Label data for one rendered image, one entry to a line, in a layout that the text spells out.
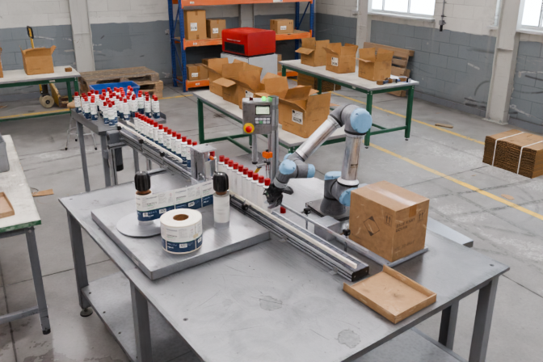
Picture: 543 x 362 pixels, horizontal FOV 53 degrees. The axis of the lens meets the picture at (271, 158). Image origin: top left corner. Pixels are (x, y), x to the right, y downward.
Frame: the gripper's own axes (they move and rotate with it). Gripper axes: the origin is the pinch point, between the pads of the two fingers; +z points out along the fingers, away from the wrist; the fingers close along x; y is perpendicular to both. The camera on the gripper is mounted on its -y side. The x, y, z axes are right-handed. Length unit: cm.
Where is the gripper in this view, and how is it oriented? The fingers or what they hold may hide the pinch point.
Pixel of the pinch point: (271, 206)
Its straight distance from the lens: 298.9
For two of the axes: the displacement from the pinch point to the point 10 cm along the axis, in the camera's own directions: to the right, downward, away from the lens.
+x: 5.1, 7.1, -4.9
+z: -3.0, 6.8, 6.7
